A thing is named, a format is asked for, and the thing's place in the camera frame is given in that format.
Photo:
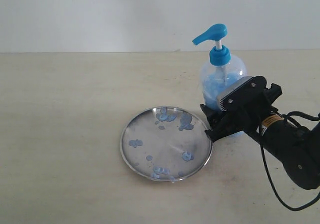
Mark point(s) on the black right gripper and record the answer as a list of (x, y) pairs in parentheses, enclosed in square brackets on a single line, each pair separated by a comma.
[(248, 118)]

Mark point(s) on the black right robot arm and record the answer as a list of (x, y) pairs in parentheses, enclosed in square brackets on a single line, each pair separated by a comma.
[(294, 145)]

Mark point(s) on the blue soap pump bottle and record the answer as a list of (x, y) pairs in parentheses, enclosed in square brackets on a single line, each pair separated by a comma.
[(222, 69)]

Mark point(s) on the round steel plate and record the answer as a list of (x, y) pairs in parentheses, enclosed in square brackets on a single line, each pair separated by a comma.
[(165, 144)]

